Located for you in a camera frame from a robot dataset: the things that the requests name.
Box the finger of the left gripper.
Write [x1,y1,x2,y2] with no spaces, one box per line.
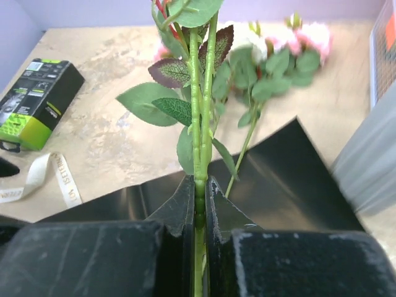
[0,157,20,178]

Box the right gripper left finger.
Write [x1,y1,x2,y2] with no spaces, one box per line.
[1,174,194,296]

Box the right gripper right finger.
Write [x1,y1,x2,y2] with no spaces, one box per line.
[205,178,395,296]

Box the beige printed ribbon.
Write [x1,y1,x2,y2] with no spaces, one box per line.
[1,152,83,209]

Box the black wrapping paper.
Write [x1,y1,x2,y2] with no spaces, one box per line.
[35,116,366,233]

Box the peach rose stem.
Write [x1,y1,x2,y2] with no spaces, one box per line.
[117,1,237,296]

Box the white rose stem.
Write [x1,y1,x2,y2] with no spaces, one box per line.
[213,20,270,199]

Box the white ribbed ceramic vase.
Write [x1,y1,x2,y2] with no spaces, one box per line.
[332,88,395,215]

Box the black green product box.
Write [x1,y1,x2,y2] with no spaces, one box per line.
[1,58,85,153]

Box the pink rose stem left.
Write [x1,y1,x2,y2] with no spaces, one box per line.
[153,41,174,62]

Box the pink rose stem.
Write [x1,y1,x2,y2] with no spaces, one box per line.
[260,13,333,87]
[153,41,174,62]

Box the pink rose stem right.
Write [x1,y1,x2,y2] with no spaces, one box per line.
[260,13,333,87]

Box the white wire wooden shelf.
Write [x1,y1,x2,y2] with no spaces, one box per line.
[369,1,395,108]

